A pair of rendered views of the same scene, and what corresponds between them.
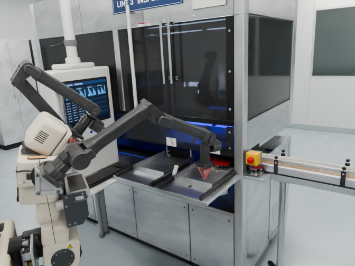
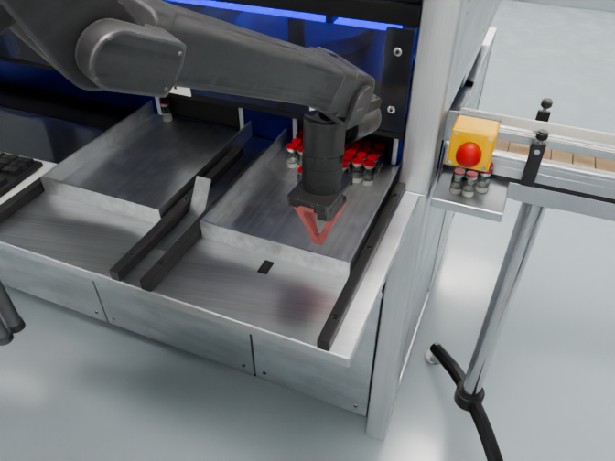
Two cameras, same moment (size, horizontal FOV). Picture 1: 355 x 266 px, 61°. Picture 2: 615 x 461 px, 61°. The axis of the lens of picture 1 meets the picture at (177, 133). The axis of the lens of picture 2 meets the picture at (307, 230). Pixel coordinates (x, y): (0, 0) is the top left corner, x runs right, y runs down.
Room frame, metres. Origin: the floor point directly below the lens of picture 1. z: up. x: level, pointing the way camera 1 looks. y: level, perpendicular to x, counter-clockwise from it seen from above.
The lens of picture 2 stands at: (0.97, 0.03, 1.45)
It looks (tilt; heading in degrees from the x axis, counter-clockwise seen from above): 40 degrees down; 346
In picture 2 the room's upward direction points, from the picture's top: straight up
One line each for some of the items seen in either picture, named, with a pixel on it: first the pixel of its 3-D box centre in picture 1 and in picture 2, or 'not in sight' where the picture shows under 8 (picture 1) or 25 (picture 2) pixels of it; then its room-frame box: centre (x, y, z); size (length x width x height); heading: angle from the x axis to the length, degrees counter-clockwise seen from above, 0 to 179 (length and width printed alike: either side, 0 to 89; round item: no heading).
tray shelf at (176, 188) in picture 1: (178, 174); (212, 203); (1.77, 0.01, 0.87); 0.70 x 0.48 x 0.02; 53
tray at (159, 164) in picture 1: (164, 162); (155, 154); (1.93, 0.10, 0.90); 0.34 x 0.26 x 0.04; 143
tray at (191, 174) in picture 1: (207, 171); (312, 191); (1.73, -0.17, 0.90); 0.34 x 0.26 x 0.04; 143
